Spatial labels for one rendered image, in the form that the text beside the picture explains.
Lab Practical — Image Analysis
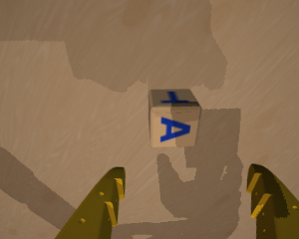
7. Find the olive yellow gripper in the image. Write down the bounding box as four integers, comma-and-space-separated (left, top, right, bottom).
55, 163, 299, 239

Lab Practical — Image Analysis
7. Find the beige block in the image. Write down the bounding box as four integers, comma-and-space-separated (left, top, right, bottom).
149, 89, 202, 148

